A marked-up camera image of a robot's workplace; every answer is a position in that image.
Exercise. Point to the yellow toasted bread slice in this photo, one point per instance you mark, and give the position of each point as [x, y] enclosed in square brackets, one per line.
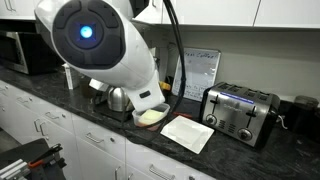
[164, 86]

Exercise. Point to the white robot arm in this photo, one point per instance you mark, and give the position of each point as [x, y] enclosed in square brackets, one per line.
[98, 39]

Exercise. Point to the pale bread slice in box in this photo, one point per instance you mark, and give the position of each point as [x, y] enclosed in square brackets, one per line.
[150, 116]

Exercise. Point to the clear plastic lunch box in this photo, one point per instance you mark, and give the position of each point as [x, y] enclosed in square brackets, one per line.
[164, 108]

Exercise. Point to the white square plate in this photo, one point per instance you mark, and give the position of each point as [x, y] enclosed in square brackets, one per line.
[187, 133]

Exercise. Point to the red pen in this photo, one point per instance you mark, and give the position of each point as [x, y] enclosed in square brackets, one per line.
[183, 115]

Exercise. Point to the steel coffee carafe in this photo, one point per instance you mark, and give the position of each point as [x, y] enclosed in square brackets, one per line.
[118, 100]

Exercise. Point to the small whiteboard with writing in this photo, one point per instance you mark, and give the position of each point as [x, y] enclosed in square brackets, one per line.
[201, 68]

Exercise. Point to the silver four-slot toaster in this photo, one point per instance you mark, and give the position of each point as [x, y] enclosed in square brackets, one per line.
[242, 113]

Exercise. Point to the orange black clamp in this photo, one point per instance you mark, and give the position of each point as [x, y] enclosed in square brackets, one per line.
[50, 157]

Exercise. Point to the black pegboard cart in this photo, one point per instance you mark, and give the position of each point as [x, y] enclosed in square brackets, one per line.
[14, 163]

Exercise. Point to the black microwave oven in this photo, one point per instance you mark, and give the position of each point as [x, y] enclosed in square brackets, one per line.
[27, 53]

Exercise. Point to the dark jar at right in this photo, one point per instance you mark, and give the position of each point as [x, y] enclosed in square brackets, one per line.
[300, 113]

